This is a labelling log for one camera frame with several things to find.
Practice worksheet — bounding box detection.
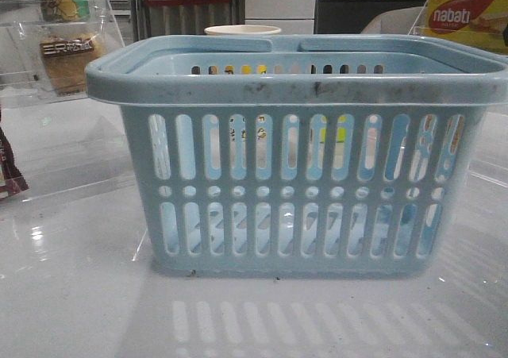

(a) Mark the red nut snack packet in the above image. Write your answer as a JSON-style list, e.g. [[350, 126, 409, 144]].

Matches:
[[1, 131, 29, 200]]

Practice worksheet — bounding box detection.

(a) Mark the grey armchair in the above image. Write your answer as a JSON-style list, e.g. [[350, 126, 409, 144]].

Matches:
[[360, 6, 426, 35]]

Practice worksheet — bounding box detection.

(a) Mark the clear acrylic display shelf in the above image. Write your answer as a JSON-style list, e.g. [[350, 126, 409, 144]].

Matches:
[[1, 0, 124, 199]]

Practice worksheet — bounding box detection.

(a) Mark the yellow popcorn paper cup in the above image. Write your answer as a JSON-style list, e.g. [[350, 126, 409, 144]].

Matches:
[[204, 24, 281, 36]]

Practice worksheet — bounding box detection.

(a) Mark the dark kitchen counter cabinet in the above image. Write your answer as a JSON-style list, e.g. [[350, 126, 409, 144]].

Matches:
[[314, 0, 426, 34]]

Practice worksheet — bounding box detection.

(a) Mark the light blue plastic basket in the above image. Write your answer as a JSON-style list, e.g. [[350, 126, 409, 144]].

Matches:
[[85, 35, 507, 276]]

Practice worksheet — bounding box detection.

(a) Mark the packaged bread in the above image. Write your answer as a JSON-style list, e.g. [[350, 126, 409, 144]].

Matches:
[[14, 21, 106, 98]]

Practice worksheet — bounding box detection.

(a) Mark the yellow nabati wafer box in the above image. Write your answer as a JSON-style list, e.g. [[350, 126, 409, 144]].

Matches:
[[421, 0, 507, 54]]

